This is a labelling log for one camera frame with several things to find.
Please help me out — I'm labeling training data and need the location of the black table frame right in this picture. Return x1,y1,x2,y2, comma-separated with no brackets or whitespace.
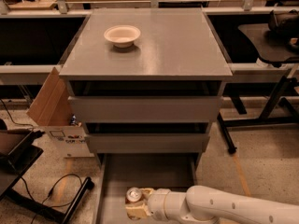
217,76,299,154

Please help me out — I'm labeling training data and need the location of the orange soda can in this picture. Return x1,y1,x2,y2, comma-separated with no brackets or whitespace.
126,187,143,204

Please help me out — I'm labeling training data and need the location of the black desk stand left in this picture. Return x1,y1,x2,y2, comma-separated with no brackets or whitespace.
0,119,95,224

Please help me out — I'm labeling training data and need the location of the metal railing frame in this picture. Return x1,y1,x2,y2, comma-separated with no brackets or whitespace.
1,0,298,82

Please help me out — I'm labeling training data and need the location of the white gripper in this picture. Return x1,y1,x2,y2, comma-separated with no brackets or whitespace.
125,188,189,224

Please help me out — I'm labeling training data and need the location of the grey drawer cabinet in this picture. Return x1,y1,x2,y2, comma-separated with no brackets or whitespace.
60,8,227,161

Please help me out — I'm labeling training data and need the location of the cardboard box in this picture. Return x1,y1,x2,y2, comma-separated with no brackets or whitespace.
27,68,93,158

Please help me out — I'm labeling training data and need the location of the black cable on floor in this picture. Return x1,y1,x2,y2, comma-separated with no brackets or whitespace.
18,173,83,224

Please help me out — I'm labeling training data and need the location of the grey top drawer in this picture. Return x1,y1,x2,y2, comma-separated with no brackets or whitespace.
69,80,222,123

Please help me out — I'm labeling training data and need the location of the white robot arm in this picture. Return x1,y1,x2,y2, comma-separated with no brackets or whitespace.
125,186,299,224

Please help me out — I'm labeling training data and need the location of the grey middle drawer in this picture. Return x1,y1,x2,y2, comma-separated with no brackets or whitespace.
86,123,209,153

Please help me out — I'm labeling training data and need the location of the white paper bowl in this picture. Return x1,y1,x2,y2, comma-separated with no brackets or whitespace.
104,25,141,48

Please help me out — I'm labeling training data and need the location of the black side table top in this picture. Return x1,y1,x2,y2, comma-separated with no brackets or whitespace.
238,23,299,67

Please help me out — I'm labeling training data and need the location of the grey open bottom drawer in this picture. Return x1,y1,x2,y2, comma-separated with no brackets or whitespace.
93,154,197,224

